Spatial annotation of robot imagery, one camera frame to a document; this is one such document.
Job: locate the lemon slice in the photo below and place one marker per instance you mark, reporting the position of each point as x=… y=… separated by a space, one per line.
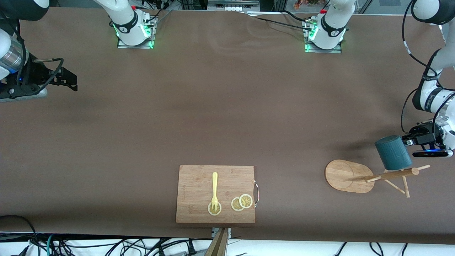
x=219 y=209
x=235 y=204
x=246 y=201

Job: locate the wooden mug rack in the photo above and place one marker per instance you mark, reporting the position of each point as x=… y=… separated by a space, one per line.
x=344 y=176

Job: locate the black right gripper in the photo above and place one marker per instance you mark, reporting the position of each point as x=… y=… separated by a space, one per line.
x=36 y=75

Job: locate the brown table cover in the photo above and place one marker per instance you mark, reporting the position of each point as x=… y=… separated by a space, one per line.
x=227 y=106

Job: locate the small metal bracket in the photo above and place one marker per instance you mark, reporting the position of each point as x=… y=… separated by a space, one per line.
x=229 y=233

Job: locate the wooden beam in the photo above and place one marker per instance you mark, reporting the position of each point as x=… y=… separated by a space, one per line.
x=217 y=247

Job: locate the white power strip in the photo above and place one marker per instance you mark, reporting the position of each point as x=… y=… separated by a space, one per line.
x=233 y=5

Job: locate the teal mug with yellow inside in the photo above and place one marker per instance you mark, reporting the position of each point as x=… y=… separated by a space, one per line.
x=392 y=153

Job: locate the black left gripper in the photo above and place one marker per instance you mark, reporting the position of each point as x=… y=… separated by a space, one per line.
x=422 y=136

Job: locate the yellow plastic fork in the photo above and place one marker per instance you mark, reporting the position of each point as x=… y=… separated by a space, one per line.
x=214 y=185

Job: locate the wooden cutting board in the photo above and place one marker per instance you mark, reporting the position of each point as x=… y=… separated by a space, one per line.
x=195 y=185

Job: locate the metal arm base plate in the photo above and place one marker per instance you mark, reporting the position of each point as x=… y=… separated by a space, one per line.
x=334 y=51
x=122 y=45

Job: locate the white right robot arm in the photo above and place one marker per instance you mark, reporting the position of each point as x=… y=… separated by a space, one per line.
x=125 y=19

